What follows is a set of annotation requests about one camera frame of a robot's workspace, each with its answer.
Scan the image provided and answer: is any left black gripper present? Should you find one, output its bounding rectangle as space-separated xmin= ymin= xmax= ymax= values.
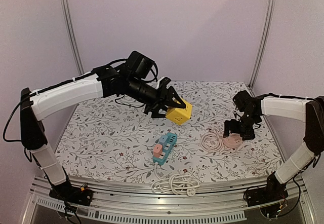
xmin=126 ymin=77 xmax=186 ymax=119

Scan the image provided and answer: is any pink cable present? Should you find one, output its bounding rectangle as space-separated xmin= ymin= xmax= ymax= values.
xmin=200 ymin=128 xmax=225 ymax=152

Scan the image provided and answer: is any yellow cube socket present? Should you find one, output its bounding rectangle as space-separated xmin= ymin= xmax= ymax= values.
xmin=166 ymin=100 xmax=192 ymax=125

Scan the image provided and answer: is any blue plug adapter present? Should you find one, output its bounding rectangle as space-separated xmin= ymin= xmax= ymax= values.
xmin=158 ymin=135 xmax=168 ymax=145

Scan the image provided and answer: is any teal power strip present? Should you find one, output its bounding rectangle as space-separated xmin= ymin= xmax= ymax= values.
xmin=152 ymin=132 xmax=177 ymax=166

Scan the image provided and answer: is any pink plug adapter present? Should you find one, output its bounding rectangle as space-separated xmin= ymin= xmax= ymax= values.
xmin=153 ymin=144 xmax=164 ymax=158

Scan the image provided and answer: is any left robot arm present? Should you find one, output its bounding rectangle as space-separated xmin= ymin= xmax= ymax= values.
xmin=14 ymin=51 xmax=187 ymax=201

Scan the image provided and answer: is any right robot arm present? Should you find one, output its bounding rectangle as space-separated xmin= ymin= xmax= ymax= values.
xmin=223 ymin=90 xmax=323 ymax=202

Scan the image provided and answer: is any floral table mat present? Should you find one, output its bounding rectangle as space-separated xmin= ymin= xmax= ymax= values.
xmin=56 ymin=81 xmax=282 ymax=183

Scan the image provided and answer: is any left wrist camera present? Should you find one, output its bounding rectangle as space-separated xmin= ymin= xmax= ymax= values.
xmin=156 ymin=77 xmax=171 ymax=89

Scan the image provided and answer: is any white power strip cable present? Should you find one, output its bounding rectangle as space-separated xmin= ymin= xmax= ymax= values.
xmin=150 ymin=163 xmax=201 ymax=197

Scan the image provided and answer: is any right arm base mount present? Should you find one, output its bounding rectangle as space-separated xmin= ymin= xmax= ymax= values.
xmin=243 ymin=184 xmax=288 ymax=207

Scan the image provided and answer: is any aluminium front rail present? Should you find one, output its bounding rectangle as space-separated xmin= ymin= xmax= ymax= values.
xmin=21 ymin=175 xmax=317 ymax=224

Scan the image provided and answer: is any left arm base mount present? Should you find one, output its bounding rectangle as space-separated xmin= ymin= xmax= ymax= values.
xmin=49 ymin=182 xmax=94 ymax=206

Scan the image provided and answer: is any right aluminium frame post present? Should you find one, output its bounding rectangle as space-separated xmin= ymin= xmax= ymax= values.
xmin=248 ymin=0 xmax=276 ymax=90

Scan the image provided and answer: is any aluminium frame post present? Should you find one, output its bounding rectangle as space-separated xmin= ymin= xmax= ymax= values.
xmin=60 ymin=0 xmax=85 ymax=75
xmin=248 ymin=0 xmax=276 ymax=90

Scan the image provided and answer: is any left aluminium frame post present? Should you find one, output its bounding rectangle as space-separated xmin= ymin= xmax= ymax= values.
xmin=60 ymin=0 xmax=85 ymax=75

